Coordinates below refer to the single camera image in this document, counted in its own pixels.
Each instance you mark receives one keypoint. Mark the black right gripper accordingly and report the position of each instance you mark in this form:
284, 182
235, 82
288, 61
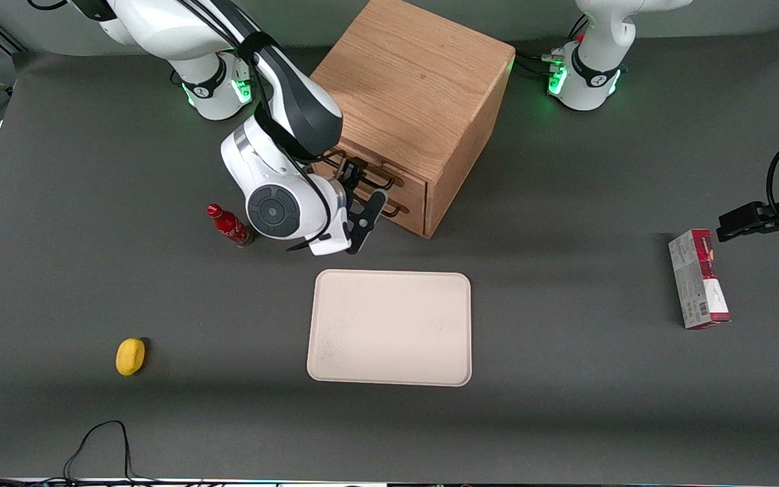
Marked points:
349, 177

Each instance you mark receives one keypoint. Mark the wooden drawer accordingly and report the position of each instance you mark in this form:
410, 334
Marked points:
410, 184
416, 215

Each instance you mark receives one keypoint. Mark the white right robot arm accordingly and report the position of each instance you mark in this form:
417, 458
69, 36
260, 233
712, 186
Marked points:
247, 162

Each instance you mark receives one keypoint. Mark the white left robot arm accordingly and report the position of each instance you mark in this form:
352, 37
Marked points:
592, 67

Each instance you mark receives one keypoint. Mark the wooden drawer cabinet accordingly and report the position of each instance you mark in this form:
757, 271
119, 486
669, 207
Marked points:
423, 74

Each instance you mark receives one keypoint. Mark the red and grey carton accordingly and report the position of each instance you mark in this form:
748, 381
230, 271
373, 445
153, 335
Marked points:
697, 281

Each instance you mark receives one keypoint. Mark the red cola bottle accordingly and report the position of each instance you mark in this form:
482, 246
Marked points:
227, 223

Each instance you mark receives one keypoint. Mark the beige plastic tray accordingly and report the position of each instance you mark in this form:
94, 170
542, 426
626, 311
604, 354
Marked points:
389, 328

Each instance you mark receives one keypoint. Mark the yellow lemon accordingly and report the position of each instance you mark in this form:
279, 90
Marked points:
130, 356

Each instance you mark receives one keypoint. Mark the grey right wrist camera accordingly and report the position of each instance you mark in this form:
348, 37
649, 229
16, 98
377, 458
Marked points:
366, 220

